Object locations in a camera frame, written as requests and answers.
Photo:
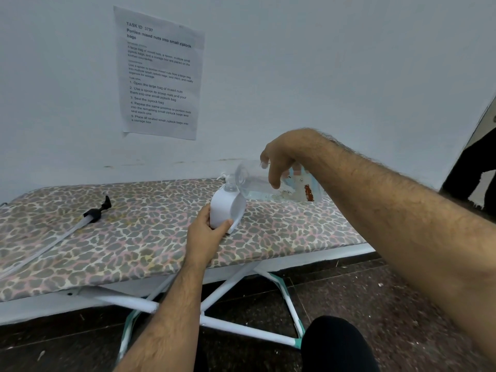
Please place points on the person's right forearm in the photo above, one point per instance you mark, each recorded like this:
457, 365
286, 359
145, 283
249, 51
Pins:
407, 228

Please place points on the transparent bottle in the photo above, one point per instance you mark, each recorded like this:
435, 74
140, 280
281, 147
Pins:
253, 182

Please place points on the white ironing board legs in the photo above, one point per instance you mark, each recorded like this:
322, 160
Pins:
224, 287

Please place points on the white square soap dispenser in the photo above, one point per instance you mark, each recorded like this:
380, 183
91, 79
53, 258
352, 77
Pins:
221, 209

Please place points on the leopard print ironing board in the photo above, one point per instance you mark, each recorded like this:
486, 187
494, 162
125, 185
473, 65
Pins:
116, 244

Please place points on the black pump with long tube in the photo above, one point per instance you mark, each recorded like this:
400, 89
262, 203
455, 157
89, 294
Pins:
95, 213

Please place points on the person's left hand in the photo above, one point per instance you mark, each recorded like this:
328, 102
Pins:
203, 240

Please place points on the small white pump head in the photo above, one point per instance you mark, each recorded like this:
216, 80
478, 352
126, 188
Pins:
222, 177

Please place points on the person's left forearm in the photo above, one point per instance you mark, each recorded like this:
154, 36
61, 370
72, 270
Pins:
170, 321

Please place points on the printed paper sheet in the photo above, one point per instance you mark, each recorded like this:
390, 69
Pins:
159, 73

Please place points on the person's right leg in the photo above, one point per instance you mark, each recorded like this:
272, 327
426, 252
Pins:
337, 344

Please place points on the person's right hand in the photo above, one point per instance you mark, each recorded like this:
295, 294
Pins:
288, 151

